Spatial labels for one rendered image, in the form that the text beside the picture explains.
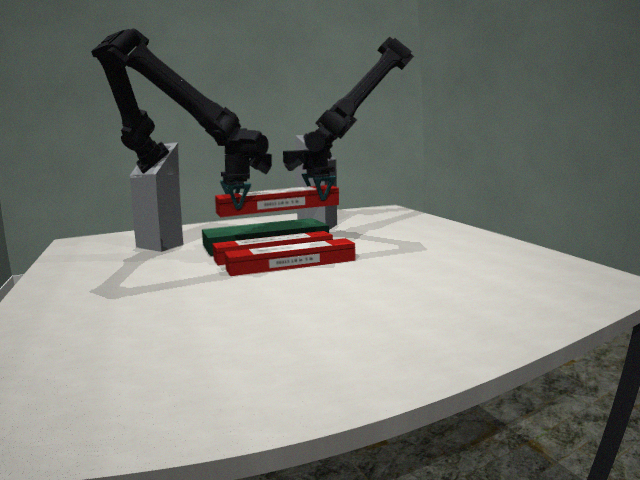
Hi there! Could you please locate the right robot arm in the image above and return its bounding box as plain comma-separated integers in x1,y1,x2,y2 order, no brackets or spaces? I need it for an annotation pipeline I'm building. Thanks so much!
91,28,272,174

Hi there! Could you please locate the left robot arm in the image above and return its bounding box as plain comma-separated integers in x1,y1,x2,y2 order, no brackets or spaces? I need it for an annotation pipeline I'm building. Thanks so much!
283,37,414,171

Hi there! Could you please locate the white welding electrode box with red edges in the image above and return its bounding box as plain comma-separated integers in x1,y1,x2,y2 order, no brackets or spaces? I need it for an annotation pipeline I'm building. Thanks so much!
215,186,339,217

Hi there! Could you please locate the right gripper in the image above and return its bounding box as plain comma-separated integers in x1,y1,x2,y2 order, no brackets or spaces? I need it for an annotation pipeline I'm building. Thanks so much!
220,154,251,209

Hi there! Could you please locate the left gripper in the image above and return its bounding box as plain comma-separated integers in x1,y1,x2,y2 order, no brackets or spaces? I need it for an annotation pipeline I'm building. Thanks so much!
302,148,336,200

